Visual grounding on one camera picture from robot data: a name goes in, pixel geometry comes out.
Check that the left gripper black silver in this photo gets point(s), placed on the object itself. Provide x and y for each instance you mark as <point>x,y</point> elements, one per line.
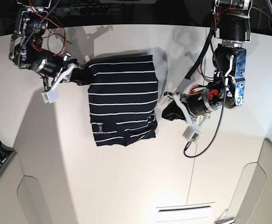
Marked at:
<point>197,104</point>

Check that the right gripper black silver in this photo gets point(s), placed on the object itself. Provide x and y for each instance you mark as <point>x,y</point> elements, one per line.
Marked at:
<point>51,67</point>

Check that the navy white striped T-shirt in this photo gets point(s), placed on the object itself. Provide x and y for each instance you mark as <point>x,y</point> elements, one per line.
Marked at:
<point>123,95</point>

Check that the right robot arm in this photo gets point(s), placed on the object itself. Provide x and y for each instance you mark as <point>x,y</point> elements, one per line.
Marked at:
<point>26,45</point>

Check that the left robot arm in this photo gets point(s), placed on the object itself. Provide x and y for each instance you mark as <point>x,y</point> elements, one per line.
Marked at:
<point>225,89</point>

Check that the white power strip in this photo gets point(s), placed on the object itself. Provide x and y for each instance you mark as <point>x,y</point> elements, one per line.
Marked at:
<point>85,10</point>

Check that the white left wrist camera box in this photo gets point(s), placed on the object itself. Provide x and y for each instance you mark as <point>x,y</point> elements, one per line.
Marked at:
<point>192,134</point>

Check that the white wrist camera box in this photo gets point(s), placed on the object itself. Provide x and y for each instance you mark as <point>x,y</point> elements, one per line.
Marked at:
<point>50,96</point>
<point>192,134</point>

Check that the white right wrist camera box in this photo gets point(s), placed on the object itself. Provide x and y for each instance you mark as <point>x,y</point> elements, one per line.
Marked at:
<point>50,96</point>

